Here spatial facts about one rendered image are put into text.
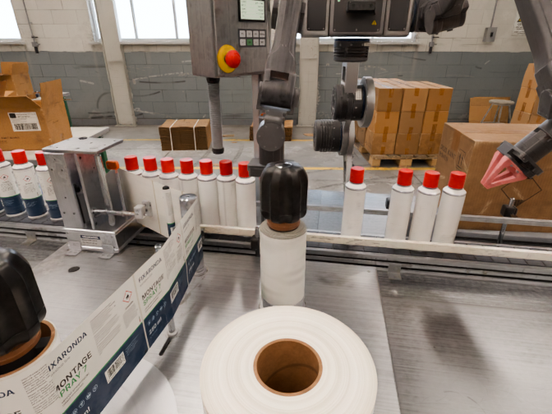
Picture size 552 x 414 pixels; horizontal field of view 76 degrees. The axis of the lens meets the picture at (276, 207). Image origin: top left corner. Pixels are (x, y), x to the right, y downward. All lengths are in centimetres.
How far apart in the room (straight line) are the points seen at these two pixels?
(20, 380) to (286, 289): 39
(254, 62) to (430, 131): 369
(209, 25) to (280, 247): 51
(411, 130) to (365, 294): 372
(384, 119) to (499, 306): 349
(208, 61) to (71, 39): 632
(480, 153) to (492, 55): 611
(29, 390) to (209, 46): 70
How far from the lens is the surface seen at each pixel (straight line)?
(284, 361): 49
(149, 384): 63
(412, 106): 435
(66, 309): 84
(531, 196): 123
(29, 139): 251
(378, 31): 147
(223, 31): 87
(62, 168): 94
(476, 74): 711
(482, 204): 118
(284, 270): 63
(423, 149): 453
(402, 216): 91
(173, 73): 656
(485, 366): 79
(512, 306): 96
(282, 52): 79
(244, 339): 47
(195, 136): 497
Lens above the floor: 136
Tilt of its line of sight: 25 degrees down
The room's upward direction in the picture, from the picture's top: straight up
